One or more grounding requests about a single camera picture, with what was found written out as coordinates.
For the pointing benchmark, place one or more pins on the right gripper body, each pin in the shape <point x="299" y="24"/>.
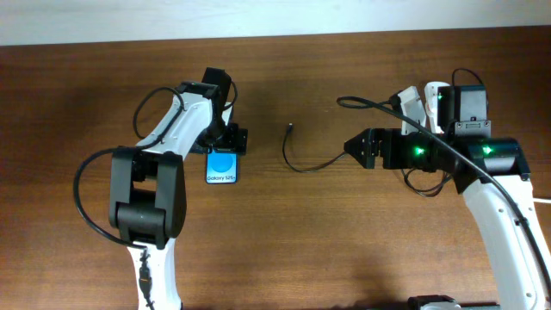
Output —
<point x="378" y="147"/>

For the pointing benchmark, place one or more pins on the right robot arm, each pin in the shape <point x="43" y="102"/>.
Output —
<point x="491" y="174"/>

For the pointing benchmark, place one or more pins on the white power strip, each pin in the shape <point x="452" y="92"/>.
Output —
<point x="431" y="105"/>

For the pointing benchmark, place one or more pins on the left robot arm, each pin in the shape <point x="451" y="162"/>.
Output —
<point x="147" y="189"/>

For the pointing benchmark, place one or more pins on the blue screen Galaxy smartphone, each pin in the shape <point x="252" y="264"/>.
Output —
<point x="222" y="168"/>

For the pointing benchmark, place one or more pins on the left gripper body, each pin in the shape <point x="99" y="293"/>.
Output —
<point x="218" y="136"/>

